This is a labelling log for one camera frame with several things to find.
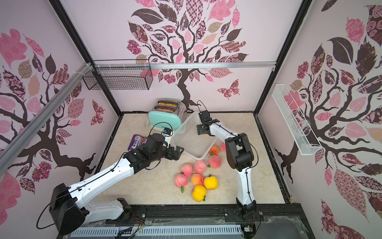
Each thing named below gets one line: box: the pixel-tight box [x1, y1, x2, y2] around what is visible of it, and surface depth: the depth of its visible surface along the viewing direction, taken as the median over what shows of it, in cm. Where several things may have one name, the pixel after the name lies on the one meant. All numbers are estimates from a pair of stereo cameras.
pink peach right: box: [208, 154, 222, 169], surface depth 89 cm
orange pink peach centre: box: [191, 173, 204, 186], surface depth 82 cm
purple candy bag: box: [127, 134, 148, 151], surface depth 102 cm
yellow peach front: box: [191, 184, 207, 203], surface depth 77 cm
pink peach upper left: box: [181, 162, 193, 177], surface depth 85 cm
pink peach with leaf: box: [175, 171, 189, 194], surface depth 81 cm
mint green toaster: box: [148, 98, 188, 131], surface depth 102 cm
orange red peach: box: [208, 144, 220, 156], surface depth 94 cm
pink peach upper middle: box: [193, 159, 207, 174], surface depth 85 cm
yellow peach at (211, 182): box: [203, 173, 219, 190], surface depth 81 cm
